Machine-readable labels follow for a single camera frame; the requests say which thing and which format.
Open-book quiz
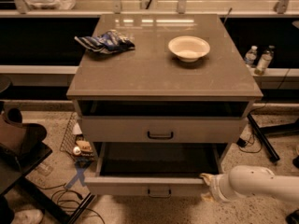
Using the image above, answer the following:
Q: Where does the brown chair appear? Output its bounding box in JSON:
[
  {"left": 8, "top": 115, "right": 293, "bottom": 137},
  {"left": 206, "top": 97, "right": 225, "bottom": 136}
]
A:
[{"left": 0, "top": 106, "right": 48, "bottom": 173}]

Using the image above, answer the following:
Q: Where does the black stand leg left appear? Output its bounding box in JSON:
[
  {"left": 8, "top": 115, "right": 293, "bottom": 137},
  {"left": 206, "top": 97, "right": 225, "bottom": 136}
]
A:
[{"left": 66, "top": 193, "right": 94, "bottom": 224}]

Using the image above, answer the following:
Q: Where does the grey top drawer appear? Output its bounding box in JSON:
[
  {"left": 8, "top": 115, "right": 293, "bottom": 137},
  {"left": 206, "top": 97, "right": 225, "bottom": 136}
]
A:
[{"left": 78, "top": 116, "right": 247, "bottom": 143}]

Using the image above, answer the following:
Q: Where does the black stand leg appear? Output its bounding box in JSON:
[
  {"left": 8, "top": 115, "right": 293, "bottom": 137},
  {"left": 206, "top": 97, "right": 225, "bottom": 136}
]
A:
[
  {"left": 66, "top": 193, "right": 94, "bottom": 224},
  {"left": 248, "top": 114, "right": 280, "bottom": 163}
]

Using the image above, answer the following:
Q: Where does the wire mesh basket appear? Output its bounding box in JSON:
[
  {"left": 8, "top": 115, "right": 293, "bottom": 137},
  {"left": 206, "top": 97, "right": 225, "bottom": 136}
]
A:
[{"left": 60, "top": 112, "right": 94, "bottom": 163}]

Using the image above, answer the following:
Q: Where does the black floor cable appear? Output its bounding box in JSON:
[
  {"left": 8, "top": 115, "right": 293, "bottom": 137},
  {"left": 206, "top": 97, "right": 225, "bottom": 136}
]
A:
[{"left": 34, "top": 182, "right": 107, "bottom": 224}]

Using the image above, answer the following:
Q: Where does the black stand leg right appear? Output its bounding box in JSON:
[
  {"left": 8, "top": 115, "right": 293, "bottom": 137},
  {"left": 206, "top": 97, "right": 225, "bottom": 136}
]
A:
[{"left": 248, "top": 114, "right": 280, "bottom": 163}]

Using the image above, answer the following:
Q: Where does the blue tape cross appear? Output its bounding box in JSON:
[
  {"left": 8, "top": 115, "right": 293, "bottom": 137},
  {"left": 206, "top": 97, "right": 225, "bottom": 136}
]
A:
[{"left": 65, "top": 168, "right": 86, "bottom": 189}]

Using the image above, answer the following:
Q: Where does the clear water bottle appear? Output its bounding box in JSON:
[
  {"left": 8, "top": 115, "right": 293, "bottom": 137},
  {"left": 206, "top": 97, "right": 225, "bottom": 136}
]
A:
[{"left": 244, "top": 46, "right": 258, "bottom": 67}]

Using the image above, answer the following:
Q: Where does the grey drawer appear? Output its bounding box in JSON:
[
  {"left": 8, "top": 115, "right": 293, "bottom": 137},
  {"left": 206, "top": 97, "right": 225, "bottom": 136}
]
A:
[
  {"left": 85, "top": 142, "right": 229, "bottom": 198},
  {"left": 78, "top": 116, "right": 247, "bottom": 143}
]

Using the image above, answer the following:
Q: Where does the grey drawer cabinet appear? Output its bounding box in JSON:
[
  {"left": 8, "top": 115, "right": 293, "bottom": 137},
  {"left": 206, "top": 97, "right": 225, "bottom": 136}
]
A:
[{"left": 65, "top": 13, "right": 263, "bottom": 163}]

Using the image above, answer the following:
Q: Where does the white sneaker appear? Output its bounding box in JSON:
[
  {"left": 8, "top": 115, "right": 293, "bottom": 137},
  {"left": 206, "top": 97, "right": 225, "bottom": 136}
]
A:
[{"left": 11, "top": 209, "right": 44, "bottom": 224}]

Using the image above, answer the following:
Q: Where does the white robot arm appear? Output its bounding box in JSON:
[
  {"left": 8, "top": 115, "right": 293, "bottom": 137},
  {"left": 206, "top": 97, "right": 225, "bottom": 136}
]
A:
[{"left": 200, "top": 165, "right": 299, "bottom": 203}]

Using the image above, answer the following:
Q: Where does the white paper bowl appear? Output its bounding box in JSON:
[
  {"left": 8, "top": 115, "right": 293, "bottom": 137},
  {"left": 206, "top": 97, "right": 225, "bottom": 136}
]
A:
[{"left": 168, "top": 35, "right": 210, "bottom": 63}]

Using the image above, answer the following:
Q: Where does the blue chip bag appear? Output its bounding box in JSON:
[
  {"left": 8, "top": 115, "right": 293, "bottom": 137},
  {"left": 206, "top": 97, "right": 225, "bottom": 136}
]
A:
[{"left": 74, "top": 30, "right": 135, "bottom": 54}]

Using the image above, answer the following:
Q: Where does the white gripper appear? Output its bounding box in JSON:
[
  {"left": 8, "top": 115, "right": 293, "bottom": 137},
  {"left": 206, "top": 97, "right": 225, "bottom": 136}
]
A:
[{"left": 200, "top": 173, "right": 230, "bottom": 203}]

